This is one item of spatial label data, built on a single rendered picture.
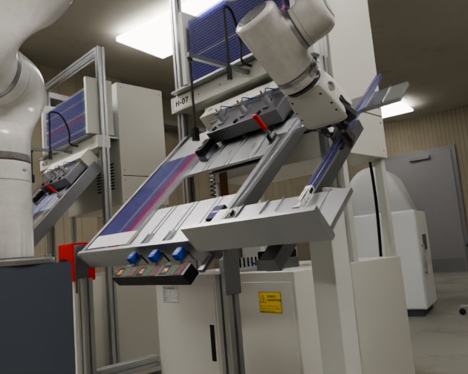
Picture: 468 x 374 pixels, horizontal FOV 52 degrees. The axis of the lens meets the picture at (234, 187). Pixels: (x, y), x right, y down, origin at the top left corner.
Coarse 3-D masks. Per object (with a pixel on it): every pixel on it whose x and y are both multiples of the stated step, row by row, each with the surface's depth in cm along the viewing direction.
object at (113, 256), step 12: (168, 240) 128; (180, 240) 124; (84, 252) 161; (96, 252) 156; (108, 252) 151; (120, 252) 146; (144, 252) 138; (168, 252) 131; (192, 252) 124; (204, 252) 121; (96, 264) 163; (108, 264) 157; (120, 264) 152; (132, 264) 148
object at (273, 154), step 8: (296, 120) 121; (296, 128) 120; (288, 136) 117; (280, 144) 114; (272, 152) 113; (272, 160) 111; (264, 168) 109; (256, 176) 107; (248, 184) 105; (248, 192) 104; (240, 200) 102; (232, 208) 100
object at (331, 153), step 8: (376, 80) 111; (368, 88) 110; (368, 96) 107; (360, 104) 105; (360, 112) 104; (336, 144) 96; (328, 152) 94; (336, 152) 95; (328, 160) 92; (320, 168) 91; (320, 176) 90; (312, 184) 88; (296, 208) 84
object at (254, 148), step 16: (272, 128) 156; (192, 144) 197; (224, 144) 172; (240, 144) 162; (256, 144) 153; (208, 160) 168; (224, 160) 159; (240, 160) 150; (256, 160) 154; (192, 176) 168
